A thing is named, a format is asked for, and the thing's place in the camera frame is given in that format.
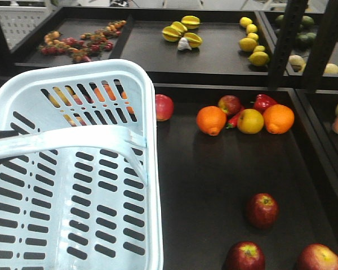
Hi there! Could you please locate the light blue plastic basket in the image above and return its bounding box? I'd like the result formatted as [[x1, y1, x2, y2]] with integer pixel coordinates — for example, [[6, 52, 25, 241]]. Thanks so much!
[[0, 59, 163, 269]]

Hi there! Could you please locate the red apple far left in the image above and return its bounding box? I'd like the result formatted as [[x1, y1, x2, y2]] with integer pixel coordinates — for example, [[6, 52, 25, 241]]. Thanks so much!
[[155, 94, 174, 122]]

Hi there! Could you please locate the orange left front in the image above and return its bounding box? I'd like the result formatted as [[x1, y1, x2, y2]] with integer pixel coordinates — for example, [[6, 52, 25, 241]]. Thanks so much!
[[196, 106, 226, 136]]

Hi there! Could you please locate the white garlic bulb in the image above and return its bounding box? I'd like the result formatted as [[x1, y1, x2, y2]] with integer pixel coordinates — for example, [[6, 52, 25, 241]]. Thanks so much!
[[177, 37, 192, 51]]

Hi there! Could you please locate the yellow starfruit rear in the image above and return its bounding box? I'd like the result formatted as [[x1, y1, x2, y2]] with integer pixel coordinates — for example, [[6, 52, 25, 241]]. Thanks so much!
[[181, 15, 201, 30]]

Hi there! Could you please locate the red chili pepper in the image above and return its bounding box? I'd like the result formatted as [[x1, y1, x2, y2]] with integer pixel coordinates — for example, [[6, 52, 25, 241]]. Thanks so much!
[[226, 106, 244, 129]]

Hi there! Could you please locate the dark red apple rear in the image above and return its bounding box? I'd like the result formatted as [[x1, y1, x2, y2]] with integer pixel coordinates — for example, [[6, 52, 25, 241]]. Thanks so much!
[[217, 95, 242, 116]]

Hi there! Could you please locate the dark red apple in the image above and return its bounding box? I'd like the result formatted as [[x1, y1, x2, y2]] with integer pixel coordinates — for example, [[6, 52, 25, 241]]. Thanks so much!
[[245, 193, 279, 230], [217, 95, 242, 116]]

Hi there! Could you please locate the yellow round fruit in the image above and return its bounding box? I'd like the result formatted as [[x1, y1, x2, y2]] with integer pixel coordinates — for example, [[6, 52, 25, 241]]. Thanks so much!
[[237, 109, 264, 134]]

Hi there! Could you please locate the red apple lower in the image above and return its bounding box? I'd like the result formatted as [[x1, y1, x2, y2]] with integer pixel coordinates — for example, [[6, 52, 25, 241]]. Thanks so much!
[[224, 241, 265, 270]]

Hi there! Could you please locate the dark red apple near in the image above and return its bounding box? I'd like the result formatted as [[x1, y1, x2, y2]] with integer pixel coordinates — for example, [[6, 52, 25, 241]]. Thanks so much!
[[245, 193, 279, 230]]

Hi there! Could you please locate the red bell pepper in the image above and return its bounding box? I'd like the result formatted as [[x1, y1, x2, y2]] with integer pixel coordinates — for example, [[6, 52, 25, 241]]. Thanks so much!
[[252, 94, 278, 114]]

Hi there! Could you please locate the bright orange right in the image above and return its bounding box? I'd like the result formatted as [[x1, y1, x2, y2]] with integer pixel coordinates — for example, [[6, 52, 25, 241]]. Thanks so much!
[[263, 104, 295, 134]]

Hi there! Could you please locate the red apple bottom right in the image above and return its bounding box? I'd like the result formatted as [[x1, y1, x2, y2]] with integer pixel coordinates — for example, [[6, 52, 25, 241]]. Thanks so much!
[[296, 243, 338, 270]]

